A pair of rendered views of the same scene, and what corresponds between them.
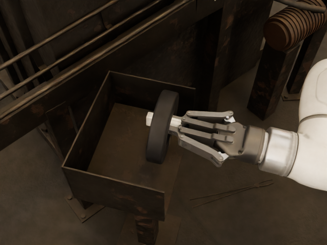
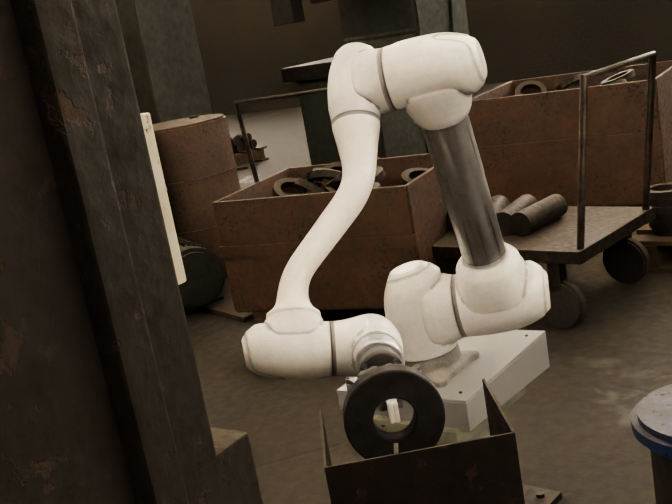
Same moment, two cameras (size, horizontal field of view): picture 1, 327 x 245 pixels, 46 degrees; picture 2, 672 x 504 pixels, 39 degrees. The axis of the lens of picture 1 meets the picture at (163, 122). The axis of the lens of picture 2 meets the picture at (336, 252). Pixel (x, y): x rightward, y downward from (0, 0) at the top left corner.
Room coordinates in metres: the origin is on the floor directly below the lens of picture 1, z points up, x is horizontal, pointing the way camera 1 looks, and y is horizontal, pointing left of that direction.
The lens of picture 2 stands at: (0.87, 1.27, 1.30)
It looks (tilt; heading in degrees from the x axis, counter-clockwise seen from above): 14 degrees down; 254
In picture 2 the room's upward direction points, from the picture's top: 10 degrees counter-clockwise
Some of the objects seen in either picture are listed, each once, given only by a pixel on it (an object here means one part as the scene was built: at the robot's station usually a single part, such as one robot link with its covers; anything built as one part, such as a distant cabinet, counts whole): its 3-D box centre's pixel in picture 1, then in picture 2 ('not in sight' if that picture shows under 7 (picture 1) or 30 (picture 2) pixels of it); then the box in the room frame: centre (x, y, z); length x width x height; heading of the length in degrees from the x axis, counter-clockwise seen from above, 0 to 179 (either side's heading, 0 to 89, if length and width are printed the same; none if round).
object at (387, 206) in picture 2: not in sight; (350, 238); (-0.36, -2.72, 0.33); 0.93 x 0.73 x 0.66; 137
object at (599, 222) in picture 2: not in sight; (503, 190); (-0.92, -2.28, 0.48); 1.18 x 0.65 x 0.96; 120
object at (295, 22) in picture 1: (281, 63); not in sight; (1.09, -0.47, 0.27); 0.22 x 0.13 x 0.53; 130
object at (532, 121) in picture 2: not in sight; (582, 145); (-1.98, -3.35, 0.38); 1.03 x 0.83 x 0.75; 133
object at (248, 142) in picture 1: (238, 141); (382, 373); (0.42, -0.15, 0.71); 0.09 x 0.08 x 0.07; 75
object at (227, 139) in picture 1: (204, 138); not in sight; (0.43, -0.08, 0.72); 0.11 x 0.01 x 0.04; 76
